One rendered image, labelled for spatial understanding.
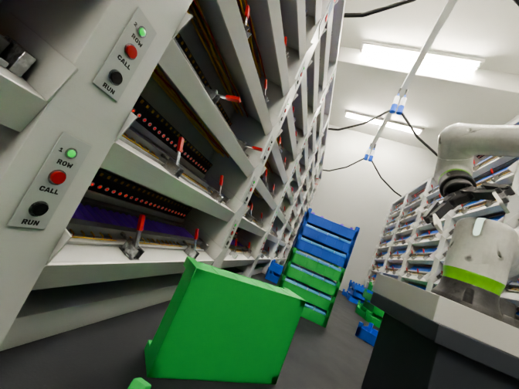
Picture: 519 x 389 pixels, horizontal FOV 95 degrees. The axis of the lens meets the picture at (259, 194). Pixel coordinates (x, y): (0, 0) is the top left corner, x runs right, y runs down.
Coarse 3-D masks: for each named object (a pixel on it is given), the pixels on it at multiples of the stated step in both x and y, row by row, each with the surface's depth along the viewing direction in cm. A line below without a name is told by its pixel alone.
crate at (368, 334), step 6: (360, 324) 135; (372, 324) 147; (360, 330) 134; (366, 330) 132; (372, 330) 147; (360, 336) 133; (366, 336) 131; (372, 336) 129; (366, 342) 130; (372, 342) 128
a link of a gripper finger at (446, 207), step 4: (452, 192) 71; (448, 196) 71; (452, 196) 70; (444, 200) 71; (448, 200) 70; (444, 204) 70; (448, 204) 70; (436, 208) 70; (440, 208) 69; (444, 208) 69; (448, 208) 70; (452, 208) 70; (432, 212) 70; (436, 212) 69; (440, 212) 69; (444, 212) 69; (432, 216) 69; (440, 216) 69
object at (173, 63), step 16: (192, 16) 39; (176, 32) 39; (176, 48) 40; (160, 64) 40; (176, 64) 42; (160, 80) 55; (176, 80) 44; (192, 80) 47; (176, 96) 61; (192, 96) 49; (208, 96) 52; (192, 112) 68; (208, 112) 55; (208, 128) 82; (224, 128) 64; (224, 144) 68; (240, 160) 82; (256, 160) 96
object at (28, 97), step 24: (0, 24) 32; (0, 48) 27; (24, 48) 30; (48, 48) 29; (0, 72) 23; (24, 72) 27; (48, 72) 27; (72, 72) 27; (0, 96) 23; (24, 96) 25; (48, 96) 26; (0, 120) 24; (24, 120) 26
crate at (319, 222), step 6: (306, 216) 136; (312, 216) 135; (318, 216) 135; (312, 222) 135; (318, 222) 134; (324, 222) 134; (330, 222) 134; (324, 228) 134; (330, 228) 133; (336, 228) 133; (342, 228) 133; (348, 228) 133; (336, 234) 135; (342, 234) 132; (348, 234) 132; (354, 234) 132; (348, 240) 139; (354, 240) 131
